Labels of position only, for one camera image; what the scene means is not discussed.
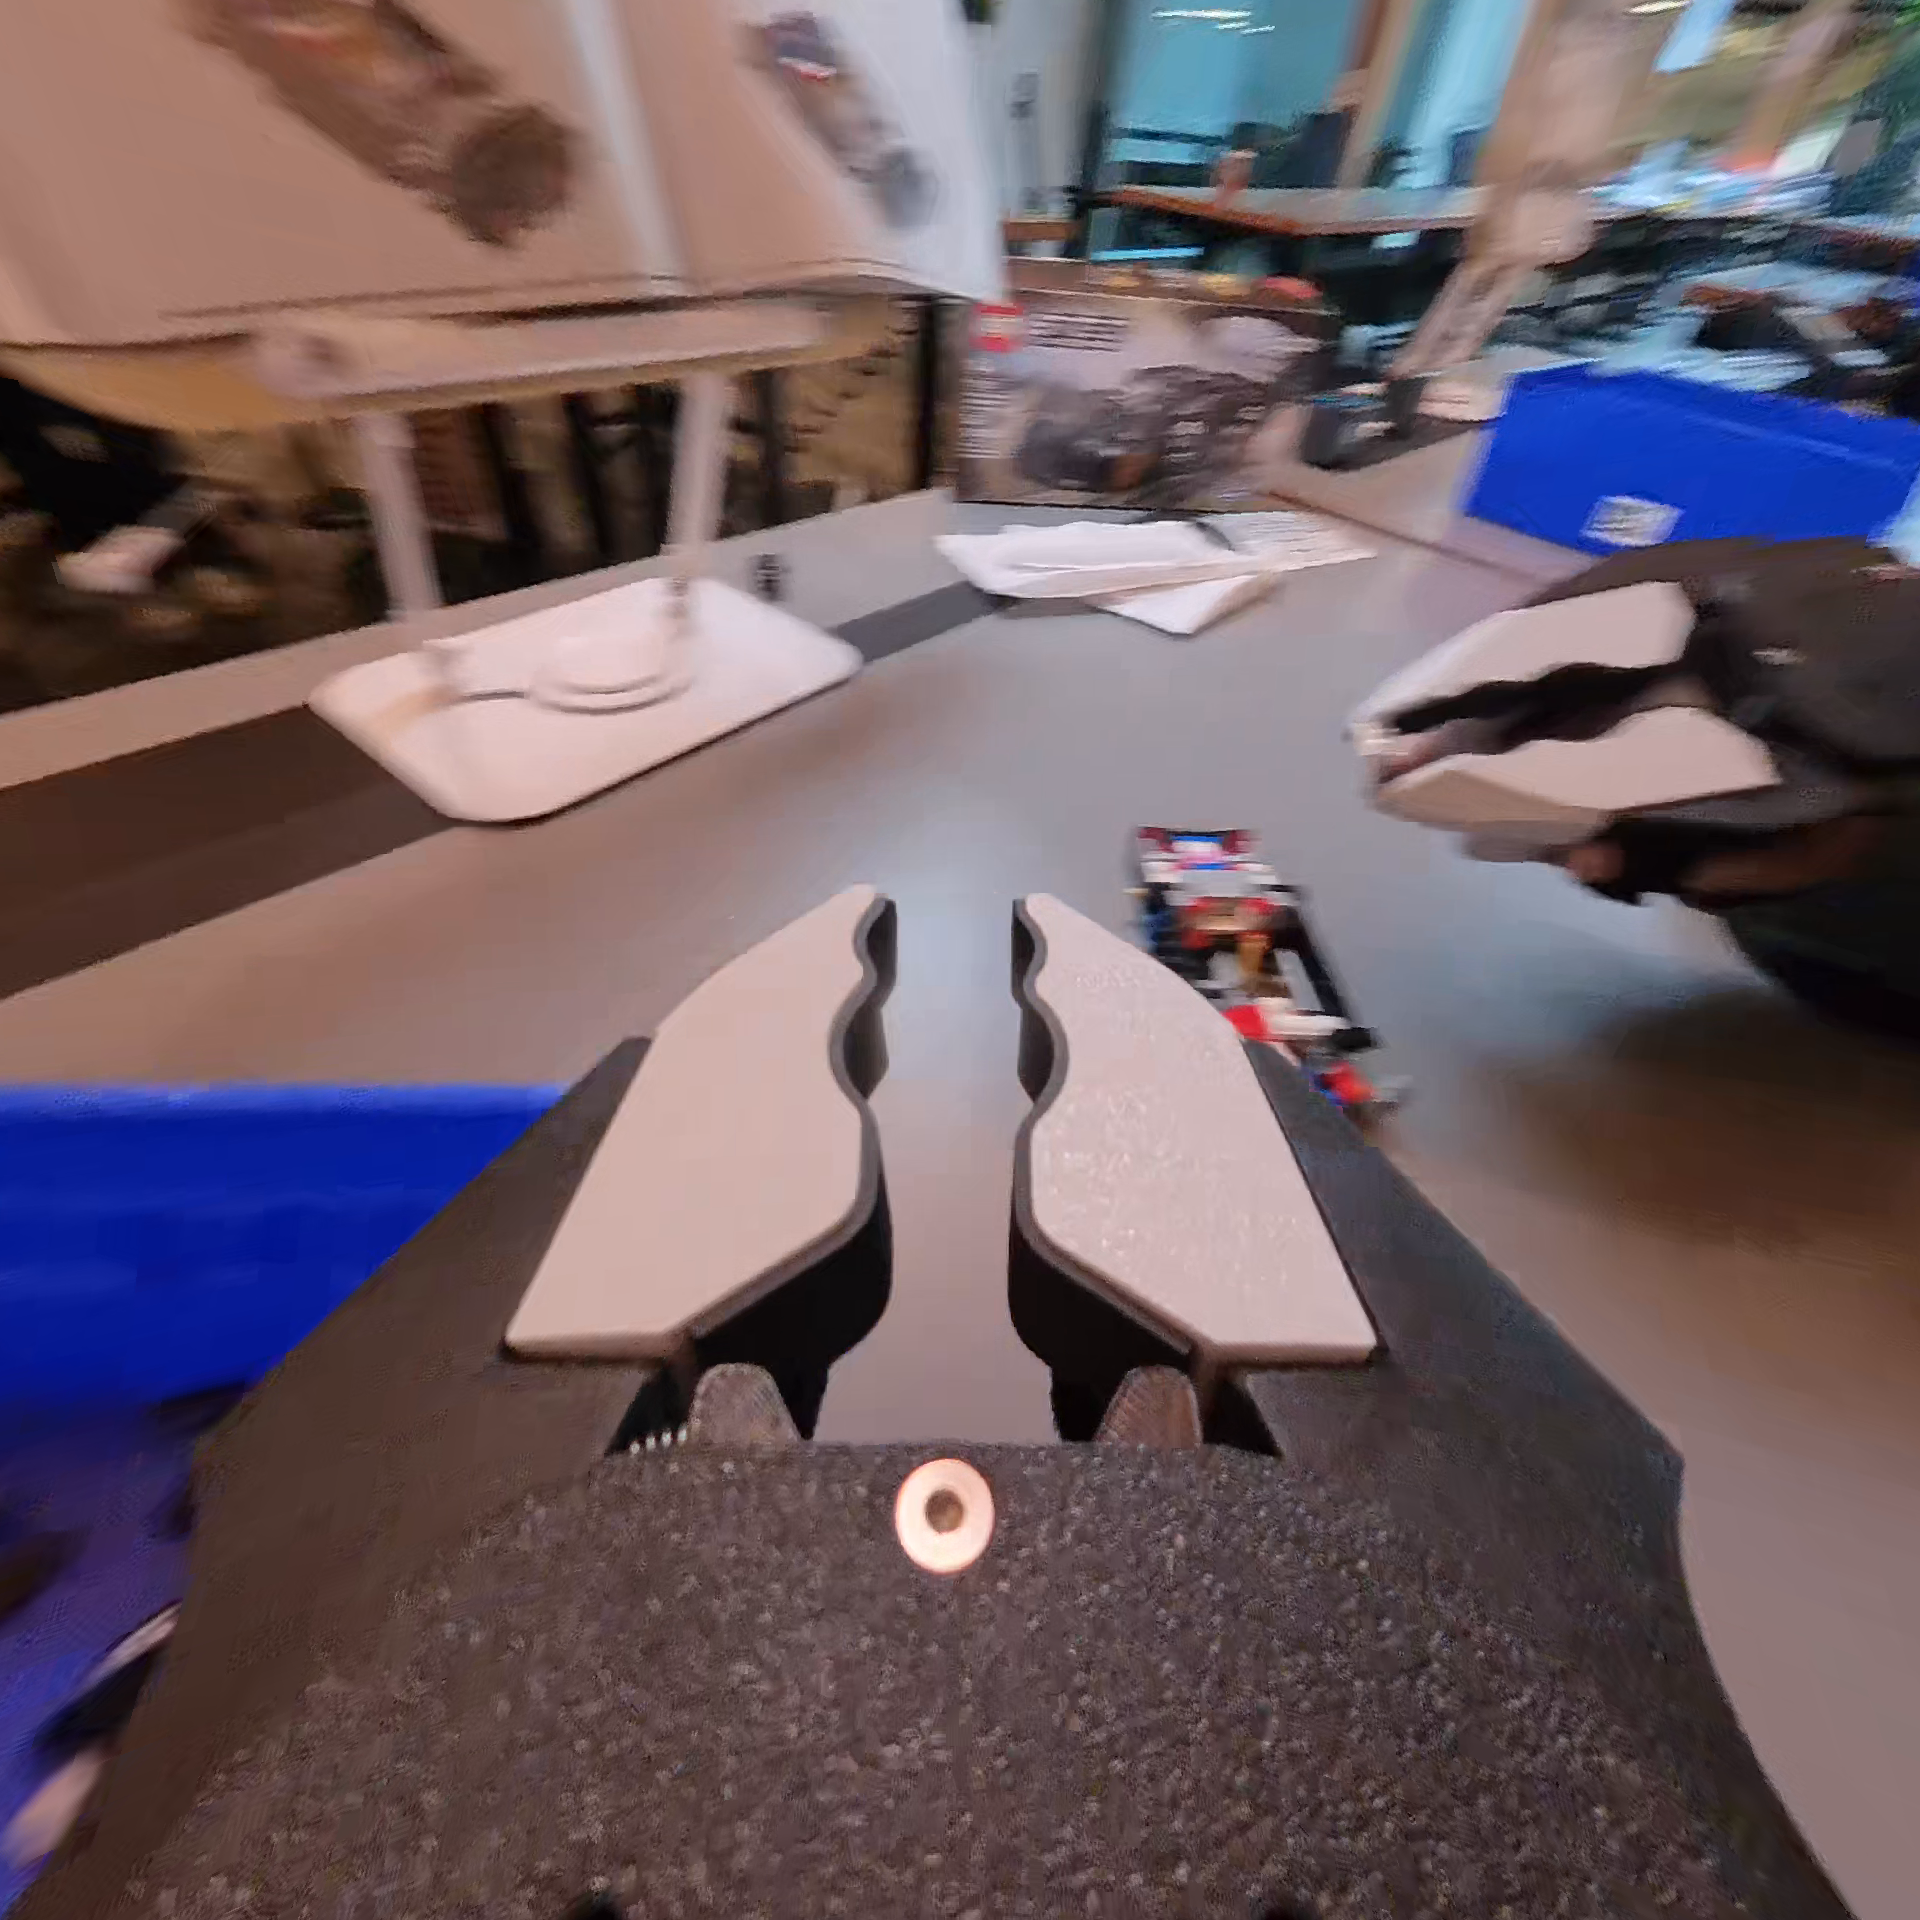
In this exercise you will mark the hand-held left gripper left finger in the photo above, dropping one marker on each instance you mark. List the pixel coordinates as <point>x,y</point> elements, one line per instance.
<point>705,1187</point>

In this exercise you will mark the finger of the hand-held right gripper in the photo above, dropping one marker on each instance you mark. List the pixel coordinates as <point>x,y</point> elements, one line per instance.
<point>1560,635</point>
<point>1591,788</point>

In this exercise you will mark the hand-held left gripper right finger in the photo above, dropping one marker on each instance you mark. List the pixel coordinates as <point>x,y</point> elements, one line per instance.
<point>1185,1187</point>

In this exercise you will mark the partly built lego car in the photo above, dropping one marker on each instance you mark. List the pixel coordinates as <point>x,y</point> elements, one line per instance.
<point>1260,944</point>

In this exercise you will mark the blue plastic bin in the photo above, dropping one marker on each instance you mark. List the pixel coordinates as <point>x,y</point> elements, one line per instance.
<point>211,1260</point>

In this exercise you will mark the lego set box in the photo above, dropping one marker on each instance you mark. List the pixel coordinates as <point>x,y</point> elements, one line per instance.
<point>1140,390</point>

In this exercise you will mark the person's right hand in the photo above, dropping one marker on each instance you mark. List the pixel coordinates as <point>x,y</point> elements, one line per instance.
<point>1770,863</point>

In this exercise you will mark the blue bin with white label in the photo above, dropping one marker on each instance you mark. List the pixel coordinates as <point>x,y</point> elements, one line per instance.
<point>1710,454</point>

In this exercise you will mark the white paper bags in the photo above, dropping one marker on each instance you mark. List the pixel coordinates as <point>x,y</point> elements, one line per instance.
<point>1140,561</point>

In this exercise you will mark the poster on wooden easel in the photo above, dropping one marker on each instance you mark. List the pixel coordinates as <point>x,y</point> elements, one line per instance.
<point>1531,153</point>

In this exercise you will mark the white book stand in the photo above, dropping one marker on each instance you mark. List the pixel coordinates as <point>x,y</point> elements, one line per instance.
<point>570,706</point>

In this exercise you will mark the long wooden table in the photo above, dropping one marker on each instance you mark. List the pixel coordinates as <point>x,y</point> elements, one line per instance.
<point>1288,211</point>

